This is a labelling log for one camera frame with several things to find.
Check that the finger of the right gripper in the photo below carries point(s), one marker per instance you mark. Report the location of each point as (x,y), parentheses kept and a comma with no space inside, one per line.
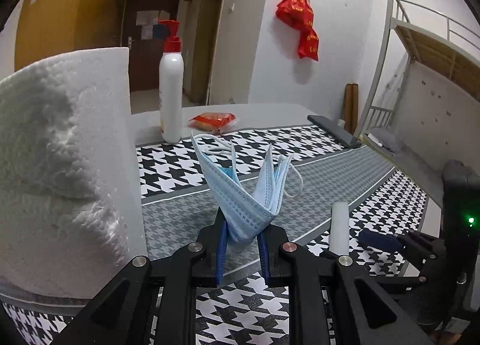
(385,243)

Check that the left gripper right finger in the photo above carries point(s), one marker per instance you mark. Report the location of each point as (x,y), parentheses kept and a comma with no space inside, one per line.
(270,242)

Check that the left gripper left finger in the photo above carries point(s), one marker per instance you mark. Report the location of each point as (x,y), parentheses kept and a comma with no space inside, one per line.
(216,249)

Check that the blue surgical face masks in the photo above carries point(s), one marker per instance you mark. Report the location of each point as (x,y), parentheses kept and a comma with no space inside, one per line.
(247,214)

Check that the white foam stick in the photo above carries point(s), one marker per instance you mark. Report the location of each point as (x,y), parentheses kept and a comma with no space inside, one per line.
(339,229)

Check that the black smartphone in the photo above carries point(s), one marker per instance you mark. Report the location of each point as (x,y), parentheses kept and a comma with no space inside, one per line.
(341,135)

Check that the red snack packet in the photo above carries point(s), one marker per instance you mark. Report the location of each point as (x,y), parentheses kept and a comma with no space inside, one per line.
(213,123)

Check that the white pump lotion bottle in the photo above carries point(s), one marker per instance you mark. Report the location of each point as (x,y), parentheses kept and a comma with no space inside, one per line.
(171,73)

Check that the metal bunk bed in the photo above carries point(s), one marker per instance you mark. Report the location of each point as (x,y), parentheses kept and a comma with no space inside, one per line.
(422,108)

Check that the red hanging bag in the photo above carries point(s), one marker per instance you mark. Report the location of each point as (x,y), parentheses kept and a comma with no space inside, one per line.
(298,15)

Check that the dark brown entrance door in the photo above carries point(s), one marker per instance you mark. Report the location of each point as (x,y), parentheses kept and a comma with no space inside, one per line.
(144,38)

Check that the wooden side door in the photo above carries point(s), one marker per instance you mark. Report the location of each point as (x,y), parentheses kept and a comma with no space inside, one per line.
(204,50)

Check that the wooden wardrobe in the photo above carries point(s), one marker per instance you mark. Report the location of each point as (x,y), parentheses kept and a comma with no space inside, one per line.
(50,27)

